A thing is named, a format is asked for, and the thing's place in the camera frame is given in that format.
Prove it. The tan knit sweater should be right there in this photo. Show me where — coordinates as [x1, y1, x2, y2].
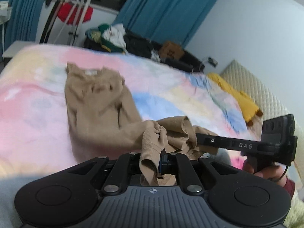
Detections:
[64, 63, 218, 186]

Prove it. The dark clothes pile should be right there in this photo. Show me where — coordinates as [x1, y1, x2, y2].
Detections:
[83, 28, 205, 73]

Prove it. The white and green clothes pile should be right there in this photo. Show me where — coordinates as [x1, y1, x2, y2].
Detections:
[85, 23, 127, 54]

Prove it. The metal clothes drying rack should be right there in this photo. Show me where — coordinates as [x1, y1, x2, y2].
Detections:
[39, 0, 92, 46]

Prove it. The person's right hand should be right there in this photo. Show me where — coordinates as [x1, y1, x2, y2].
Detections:
[242, 159, 287, 187]

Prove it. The quilted cream headboard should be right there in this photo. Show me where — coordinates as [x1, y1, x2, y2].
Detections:
[219, 60, 304, 148]

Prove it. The yellow garment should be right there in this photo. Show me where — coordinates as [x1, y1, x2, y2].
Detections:
[207, 73, 263, 127]

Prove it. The brown cardboard box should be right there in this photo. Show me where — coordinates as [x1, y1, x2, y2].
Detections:
[158, 41, 184, 60]

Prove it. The blue curtain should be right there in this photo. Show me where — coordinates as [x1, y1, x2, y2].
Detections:
[2, 0, 217, 46]

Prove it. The white side table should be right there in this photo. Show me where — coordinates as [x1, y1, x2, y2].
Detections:
[2, 40, 37, 58]

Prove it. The red cloth on rack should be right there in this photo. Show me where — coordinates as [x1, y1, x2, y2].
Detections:
[57, 2, 93, 25]

